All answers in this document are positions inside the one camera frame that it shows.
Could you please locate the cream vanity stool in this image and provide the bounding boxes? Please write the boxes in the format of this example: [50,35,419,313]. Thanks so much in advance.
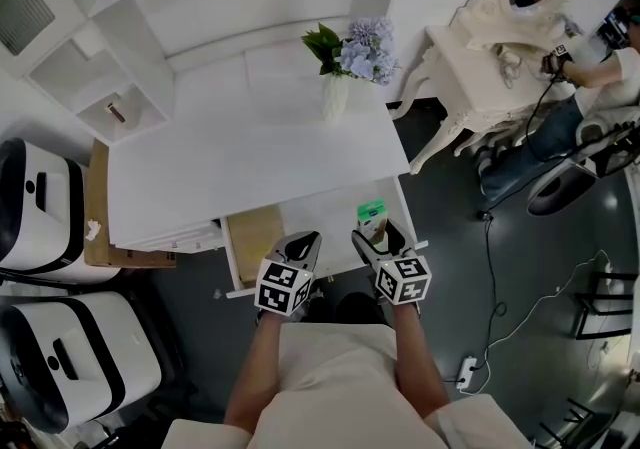
[454,129,527,159]

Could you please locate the white power strip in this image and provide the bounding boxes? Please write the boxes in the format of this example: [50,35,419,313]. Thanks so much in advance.
[455,356,479,391]

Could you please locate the person's dark legs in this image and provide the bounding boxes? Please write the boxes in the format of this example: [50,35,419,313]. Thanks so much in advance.
[304,290,392,327]

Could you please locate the brown book with gold print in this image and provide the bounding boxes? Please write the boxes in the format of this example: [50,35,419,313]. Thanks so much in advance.
[227,206,287,287]

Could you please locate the black floor cable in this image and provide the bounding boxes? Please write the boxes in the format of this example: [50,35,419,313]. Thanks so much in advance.
[442,209,510,384]

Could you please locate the grey metal chair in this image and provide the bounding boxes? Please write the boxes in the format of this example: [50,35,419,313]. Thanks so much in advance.
[537,396,597,449]

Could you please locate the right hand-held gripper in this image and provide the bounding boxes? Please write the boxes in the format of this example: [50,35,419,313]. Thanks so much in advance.
[350,218,434,309]

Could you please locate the cream carved vanity table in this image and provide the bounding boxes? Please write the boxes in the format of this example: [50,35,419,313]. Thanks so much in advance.
[389,24,581,176]

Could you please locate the white ribbed vase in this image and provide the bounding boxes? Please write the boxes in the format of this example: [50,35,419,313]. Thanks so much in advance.
[321,72,350,124]

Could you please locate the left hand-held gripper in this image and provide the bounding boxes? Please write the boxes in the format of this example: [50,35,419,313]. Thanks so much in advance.
[253,230,325,319]

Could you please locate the white floor cable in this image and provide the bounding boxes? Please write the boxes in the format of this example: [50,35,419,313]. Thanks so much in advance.
[483,249,615,364]

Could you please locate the person's left forearm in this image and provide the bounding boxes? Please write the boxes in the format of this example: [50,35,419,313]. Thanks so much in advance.
[223,311,285,433]

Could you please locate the person's cream shirt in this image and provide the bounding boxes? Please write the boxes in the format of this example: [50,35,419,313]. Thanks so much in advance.
[159,321,534,449]

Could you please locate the lilac flowers with green leaves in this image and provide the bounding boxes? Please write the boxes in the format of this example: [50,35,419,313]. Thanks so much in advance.
[301,16,401,87]

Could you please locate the black metal frame stand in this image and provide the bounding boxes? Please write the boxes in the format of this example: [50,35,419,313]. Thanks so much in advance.
[574,272,640,341]

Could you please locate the large white grey robot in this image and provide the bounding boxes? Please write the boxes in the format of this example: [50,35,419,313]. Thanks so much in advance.
[0,136,124,286]
[0,291,164,434]

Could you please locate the white drawer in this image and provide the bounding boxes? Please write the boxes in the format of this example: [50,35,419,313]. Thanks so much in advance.
[219,175,430,299]

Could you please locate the small green white box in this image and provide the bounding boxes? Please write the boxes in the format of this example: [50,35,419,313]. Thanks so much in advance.
[356,200,392,253]

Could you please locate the grey wall vent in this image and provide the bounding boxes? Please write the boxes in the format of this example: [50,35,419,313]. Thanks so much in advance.
[0,0,56,57]

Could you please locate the cardboard box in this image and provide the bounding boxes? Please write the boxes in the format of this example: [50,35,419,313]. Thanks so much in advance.
[83,139,177,269]

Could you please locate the white robot with black base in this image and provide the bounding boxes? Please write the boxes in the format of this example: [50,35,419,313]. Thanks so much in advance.
[527,106,640,217]

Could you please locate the person's right forearm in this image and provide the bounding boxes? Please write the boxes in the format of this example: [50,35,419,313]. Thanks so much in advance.
[391,304,452,421]

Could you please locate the white desk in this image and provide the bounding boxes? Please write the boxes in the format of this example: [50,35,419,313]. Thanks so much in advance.
[107,86,414,256]

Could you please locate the white hutch shelf unit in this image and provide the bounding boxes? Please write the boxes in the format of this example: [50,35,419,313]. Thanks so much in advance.
[24,0,411,146]

